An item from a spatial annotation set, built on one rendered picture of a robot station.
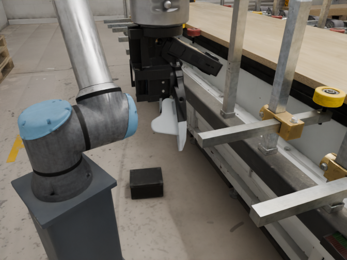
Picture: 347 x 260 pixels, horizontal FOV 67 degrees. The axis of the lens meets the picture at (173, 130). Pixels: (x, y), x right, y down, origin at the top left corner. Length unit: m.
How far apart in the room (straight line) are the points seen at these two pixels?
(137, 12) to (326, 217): 0.62
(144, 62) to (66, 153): 0.47
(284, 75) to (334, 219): 0.38
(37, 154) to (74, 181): 0.14
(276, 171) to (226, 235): 0.76
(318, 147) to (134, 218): 1.03
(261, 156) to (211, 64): 0.49
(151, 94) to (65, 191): 0.53
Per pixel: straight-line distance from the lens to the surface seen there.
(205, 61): 0.47
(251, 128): 0.75
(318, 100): 0.88
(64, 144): 0.81
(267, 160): 0.88
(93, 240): 1.05
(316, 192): 0.62
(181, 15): 0.42
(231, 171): 1.66
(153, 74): 0.43
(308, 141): 1.08
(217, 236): 1.53
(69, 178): 0.88
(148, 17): 0.41
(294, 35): 0.76
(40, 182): 0.91
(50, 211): 0.89
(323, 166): 0.72
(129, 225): 1.57
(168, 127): 0.44
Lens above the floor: 1.21
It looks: 31 degrees down
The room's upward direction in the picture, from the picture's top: straight up
